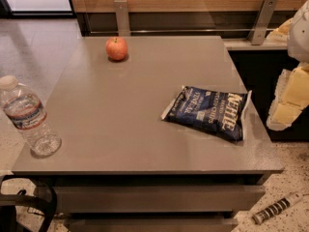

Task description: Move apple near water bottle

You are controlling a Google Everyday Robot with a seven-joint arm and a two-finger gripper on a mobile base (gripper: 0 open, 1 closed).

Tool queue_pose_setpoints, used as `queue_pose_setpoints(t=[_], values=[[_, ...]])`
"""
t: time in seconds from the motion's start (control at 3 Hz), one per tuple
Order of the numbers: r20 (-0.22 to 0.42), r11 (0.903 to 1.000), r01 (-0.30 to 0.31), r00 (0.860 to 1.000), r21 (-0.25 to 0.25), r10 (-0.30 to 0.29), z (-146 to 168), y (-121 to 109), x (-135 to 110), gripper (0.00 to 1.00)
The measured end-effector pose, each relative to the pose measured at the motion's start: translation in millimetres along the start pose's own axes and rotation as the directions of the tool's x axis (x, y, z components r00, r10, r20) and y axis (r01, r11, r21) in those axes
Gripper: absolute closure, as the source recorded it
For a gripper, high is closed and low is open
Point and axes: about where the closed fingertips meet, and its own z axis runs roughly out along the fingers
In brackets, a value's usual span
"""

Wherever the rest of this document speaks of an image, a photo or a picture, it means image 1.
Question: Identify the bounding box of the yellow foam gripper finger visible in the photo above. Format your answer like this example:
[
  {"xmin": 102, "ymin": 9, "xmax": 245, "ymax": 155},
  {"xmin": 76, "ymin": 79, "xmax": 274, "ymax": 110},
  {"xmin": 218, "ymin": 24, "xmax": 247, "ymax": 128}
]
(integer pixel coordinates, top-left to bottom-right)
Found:
[
  {"xmin": 267, "ymin": 62, "xmax": 309, "ymax": 131},
  {"xmin": 267, "ymin": 18, "xmax": 292, "ymax": 43}
]

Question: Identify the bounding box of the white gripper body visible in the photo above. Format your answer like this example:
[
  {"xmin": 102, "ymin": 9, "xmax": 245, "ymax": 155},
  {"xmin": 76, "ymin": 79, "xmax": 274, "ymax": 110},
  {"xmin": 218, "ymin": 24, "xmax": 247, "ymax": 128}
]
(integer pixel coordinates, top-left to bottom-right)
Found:
[{"xmin": 287, "ymin": 0, "xmax": 309, "ymax": 62}]

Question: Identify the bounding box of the red apple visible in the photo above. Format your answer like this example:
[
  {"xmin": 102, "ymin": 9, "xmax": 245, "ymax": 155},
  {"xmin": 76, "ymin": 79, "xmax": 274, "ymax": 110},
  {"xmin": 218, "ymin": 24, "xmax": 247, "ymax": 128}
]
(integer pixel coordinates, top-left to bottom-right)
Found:
[{"xmin": 105, "ymin": 37, "xmax": 127, "ymax": 61}]

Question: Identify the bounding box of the clear plastic water bottle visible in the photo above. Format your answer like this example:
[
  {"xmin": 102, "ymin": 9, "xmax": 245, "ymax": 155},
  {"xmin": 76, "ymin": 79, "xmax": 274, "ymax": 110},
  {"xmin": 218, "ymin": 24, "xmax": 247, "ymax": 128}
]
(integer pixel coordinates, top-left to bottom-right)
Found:
[{"xmin": 0, "ymin": 75, "xmax": 62, "ymax": 158}]

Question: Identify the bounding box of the blue Kettle chips bag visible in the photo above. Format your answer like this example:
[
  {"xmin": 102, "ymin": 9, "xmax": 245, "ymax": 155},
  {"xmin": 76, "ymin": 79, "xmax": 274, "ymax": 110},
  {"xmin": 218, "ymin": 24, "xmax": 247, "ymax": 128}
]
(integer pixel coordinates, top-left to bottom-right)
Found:
[{"xmin": 161, "ymin": 86, "xmax": 251, "ymax": 142}]

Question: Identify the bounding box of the white power strip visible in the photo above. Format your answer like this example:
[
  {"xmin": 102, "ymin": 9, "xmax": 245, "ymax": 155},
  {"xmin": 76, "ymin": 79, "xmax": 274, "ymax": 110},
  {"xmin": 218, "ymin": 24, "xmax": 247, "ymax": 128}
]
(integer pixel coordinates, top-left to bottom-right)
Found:
[{"xmin": 252, "ymin": 192, "xmax": 303, "ymax": 225}]

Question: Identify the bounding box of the grey cabinet with drawers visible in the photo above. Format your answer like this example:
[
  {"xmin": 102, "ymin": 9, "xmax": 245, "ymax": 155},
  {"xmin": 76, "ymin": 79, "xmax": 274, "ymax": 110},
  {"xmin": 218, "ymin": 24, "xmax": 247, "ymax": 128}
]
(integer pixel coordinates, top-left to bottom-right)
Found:
[{"xmin": 13, "ymin": 37, "xmax": 283, "ymax": 232}]

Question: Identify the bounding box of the black chair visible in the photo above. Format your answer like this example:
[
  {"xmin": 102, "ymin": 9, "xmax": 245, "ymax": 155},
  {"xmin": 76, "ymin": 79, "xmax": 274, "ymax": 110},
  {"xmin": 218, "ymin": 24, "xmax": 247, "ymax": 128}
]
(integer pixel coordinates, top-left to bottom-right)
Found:
[{"xmin": 0, "ymin": 175, "xmax": 58, "ymax": 232}]

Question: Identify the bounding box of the right metal bracket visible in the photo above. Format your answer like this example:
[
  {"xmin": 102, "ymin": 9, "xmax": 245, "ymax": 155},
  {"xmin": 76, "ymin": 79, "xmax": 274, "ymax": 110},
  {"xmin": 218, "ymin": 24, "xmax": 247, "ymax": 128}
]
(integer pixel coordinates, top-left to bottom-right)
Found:
[{"xmin": 248, "ymin": 0, "xmax": 278, "ymax": 45}]

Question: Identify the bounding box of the metal bracket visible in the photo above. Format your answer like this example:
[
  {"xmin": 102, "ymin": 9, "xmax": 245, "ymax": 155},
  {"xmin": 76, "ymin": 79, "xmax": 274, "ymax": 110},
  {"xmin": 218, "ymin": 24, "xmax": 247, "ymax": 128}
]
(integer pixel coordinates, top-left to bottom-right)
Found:
[
  {"xmin": 248, "ymin": 0, "xmax": 278, "ymax": 45},
  {"xmin": 114, "ymin": 0, "xmax": 131, "ymax": 37}
]

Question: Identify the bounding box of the left metal bracket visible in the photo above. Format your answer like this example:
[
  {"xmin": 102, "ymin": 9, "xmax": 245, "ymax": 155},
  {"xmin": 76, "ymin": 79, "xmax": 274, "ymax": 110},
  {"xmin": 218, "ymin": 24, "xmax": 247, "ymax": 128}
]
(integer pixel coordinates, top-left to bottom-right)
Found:
[{"xmin": 114, "ymin": 0, "xmax": 131, "ymax": 37}]

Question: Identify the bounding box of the metal rail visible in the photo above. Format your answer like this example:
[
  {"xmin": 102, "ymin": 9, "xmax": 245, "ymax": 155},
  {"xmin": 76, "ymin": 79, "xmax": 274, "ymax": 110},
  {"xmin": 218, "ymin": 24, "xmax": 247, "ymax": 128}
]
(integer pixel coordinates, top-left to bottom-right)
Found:
[{"xmin": 89, "ymin": 27, "xmax": 278, "ymax": 36}]

